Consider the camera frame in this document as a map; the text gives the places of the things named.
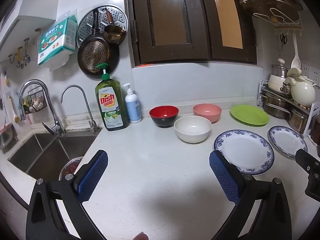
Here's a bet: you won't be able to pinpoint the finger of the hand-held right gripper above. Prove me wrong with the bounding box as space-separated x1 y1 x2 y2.
295 149 320 203

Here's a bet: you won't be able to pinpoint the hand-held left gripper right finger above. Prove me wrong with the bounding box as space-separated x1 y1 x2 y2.
209 151 293 240

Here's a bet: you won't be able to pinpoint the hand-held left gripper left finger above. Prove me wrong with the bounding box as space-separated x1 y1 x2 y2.
26 150 108 240

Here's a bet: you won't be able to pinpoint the small blue patterned white plate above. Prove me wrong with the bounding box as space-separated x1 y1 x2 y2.
268 126 308 160

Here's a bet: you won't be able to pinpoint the large blue patterned white plate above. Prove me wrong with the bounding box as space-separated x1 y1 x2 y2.
213 129 275 176

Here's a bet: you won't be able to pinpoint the white bowl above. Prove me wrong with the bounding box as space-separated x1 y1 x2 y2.
174 116 212 143

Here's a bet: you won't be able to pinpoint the pink bowl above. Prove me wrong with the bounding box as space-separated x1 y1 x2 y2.
193 103 222 123

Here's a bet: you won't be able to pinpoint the green plate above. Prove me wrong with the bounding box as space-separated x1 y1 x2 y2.
230 104 269 126

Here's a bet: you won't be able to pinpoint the red and black bowl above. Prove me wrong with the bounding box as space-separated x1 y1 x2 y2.
149 105 179 128

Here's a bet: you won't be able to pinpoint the steel sink strainer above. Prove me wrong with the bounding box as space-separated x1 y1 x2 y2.
59 156 84 180

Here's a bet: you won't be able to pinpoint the dark jar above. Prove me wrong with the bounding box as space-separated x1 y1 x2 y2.
309 114 320 147

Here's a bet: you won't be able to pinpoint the white steel kitchen rack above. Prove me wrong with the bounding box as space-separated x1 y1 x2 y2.
257 80 320 137

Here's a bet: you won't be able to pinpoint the steel kitchen sink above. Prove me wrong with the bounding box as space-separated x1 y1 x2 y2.
7 132 100 180

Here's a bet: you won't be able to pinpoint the thin steel gooseneck faucet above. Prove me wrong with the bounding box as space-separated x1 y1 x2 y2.
60 85 102 133

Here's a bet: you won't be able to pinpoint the wide steel pot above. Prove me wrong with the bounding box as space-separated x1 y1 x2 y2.
260 92 292 120

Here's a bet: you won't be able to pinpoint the tall steel pull-out faucet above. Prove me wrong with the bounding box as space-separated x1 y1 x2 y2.
19 79 66 135

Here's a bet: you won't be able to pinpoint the cream kettle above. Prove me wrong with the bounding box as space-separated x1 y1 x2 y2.
282 67 316 107

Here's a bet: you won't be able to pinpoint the green dish soap bottle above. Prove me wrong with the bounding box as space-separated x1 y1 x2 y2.
94 63 130 131

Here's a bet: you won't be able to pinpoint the white pump lotion bottle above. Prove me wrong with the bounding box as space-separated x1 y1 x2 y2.
122 83 142 124

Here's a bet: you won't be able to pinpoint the cream pot with steel lid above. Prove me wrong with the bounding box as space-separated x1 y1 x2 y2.
269 58 293 95

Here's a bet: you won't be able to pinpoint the white plastic spoon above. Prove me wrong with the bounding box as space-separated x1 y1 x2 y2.
291 34 301 69

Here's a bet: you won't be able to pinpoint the dark round frying pan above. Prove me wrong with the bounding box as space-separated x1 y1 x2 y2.
79 42 120 79

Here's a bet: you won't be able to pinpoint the perforated skimmer pan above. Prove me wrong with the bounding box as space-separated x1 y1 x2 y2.
77 9 110 74

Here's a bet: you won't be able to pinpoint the black scissors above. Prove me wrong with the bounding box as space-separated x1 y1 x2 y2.
279 33 288 52

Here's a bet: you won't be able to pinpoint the green paper towel package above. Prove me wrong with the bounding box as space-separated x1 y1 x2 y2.
37 14 78 71

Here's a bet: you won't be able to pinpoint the brass ladle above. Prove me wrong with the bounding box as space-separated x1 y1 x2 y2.
103 9 127 44

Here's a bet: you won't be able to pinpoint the wooden cutting board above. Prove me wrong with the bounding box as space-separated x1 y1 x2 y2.
232 0 304 25

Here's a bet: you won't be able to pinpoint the round steel steamer tray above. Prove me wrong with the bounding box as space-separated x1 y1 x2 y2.
76 4 129 49

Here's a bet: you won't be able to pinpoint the white wall outlet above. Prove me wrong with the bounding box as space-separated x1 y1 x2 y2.
301 64 320 84

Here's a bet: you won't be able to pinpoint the black wire basket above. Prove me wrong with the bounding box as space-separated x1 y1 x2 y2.
24 87 50 115

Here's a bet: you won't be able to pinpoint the yellow handled brush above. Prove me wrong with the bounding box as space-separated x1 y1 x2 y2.
7 94 20 124

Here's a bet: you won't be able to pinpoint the dark brown window frame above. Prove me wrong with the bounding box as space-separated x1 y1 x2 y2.
124 0 258 68

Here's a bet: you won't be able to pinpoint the white wire hanging rack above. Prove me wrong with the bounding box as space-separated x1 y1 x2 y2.
252 7 303 35

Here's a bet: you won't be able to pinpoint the metal wall hook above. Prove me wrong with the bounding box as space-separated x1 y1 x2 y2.
23 38 31 63
8 47 24 70

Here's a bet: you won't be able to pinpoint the white wall cabinet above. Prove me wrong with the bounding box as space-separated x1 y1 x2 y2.
0 15 57 53

